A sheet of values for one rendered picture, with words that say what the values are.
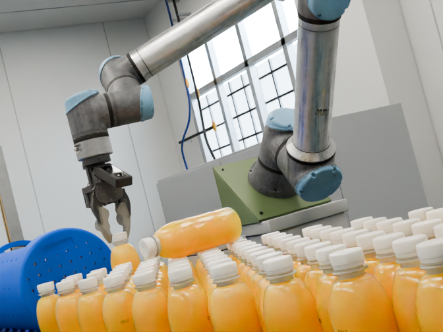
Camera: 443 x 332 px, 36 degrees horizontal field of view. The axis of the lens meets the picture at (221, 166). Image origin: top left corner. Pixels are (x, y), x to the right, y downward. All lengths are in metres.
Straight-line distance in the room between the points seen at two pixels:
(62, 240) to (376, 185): 1.86
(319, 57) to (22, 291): 0.99
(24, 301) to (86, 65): 5.85
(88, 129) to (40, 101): 5.65
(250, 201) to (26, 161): 5.09
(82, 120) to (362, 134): 1.93
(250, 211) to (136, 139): 5.38
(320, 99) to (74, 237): 0.78
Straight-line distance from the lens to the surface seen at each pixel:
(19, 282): 1.87
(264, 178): 2.29
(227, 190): 2.33
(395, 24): 4.52
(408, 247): 0.77
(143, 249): 1.32
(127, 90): 1.75
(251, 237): 2.31
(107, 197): 1.70
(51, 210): 7.18
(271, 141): 2.21
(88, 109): 1.71
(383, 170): 3.43
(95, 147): 1.70
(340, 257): 0.79
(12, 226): 3.35
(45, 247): 1.90
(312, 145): 2.03
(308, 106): 1.95
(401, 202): 3.47
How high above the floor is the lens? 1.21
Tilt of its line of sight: 3 degrees up
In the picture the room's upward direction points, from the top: 14 degrees counter-clockwise
